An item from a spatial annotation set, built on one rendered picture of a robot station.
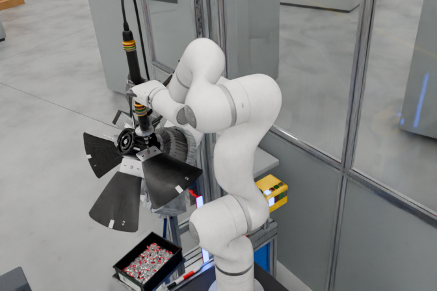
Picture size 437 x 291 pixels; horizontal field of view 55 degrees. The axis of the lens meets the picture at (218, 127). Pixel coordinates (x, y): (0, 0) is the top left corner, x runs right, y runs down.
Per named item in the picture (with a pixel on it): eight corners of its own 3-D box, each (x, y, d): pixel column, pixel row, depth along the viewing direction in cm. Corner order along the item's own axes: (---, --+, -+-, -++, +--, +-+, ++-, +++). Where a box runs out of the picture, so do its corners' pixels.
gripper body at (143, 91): (147, 113, 139) (132, 102, 147) (173, 103, 145) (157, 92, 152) (144, 93, 135) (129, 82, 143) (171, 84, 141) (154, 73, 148)
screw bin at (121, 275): (154, 242, 177) (151, 230, 173) (184, 260, 168) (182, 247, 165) (115, 278, 163) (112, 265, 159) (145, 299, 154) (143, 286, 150)
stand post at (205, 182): (212, 273, 260) (196, 114, 200) (221, 283, 254) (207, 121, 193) (207, 277, 258) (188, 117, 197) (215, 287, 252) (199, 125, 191)
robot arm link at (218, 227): (261, 264, 124) (261, 204, 112) (207, 293, 117) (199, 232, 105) (240, 239, 134) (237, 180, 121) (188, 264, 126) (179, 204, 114)
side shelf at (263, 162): (235, 136, 240) (234, 132, 238) (279, 164, 215) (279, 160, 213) (200, 152, 228) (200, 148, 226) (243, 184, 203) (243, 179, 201)
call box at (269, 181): (270, 192, 176) (270, 173, 171) (287, 204, 169) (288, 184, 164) (241, 210, 168) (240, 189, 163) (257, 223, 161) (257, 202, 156)
